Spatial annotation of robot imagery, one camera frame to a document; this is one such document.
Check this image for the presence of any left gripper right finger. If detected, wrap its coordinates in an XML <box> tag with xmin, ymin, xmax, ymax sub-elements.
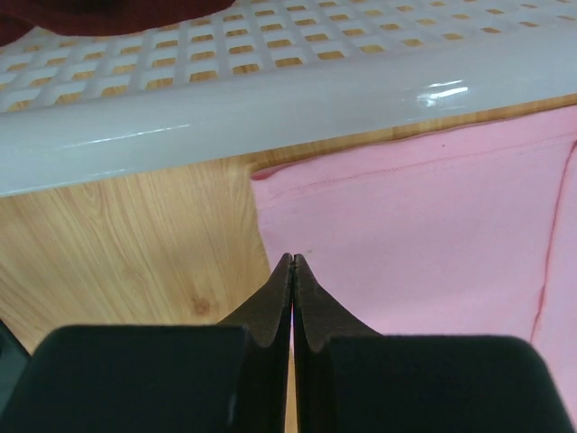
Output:
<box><xmin>292</xmin><ymin>255</ymin><xmax>572</xmax><ymax>433</ymax></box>

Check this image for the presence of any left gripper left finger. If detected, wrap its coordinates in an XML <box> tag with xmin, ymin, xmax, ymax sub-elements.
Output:
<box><xmin>1</xmin><ymin>254</ymin><xmax>292</xmax><ymax>432</ymax></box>

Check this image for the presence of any pink t shirt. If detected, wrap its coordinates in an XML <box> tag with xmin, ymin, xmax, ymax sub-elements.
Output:
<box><xmin>250</xmin><ymin>104</ymin><xmax>577</xmax><ymax>348</ymax></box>

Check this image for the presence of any white plastic laundry basket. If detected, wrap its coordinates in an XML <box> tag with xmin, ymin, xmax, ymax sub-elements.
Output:
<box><xmin>1</xmin><ymin>1</ymin><xmax>576</xmax><ymax>196</ymax></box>

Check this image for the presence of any dark red t shirt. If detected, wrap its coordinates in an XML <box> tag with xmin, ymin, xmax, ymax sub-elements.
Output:
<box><xmin>1</xmin><ymin>0</ymin><xmax>234</xmax><ymax>46</ymax></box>

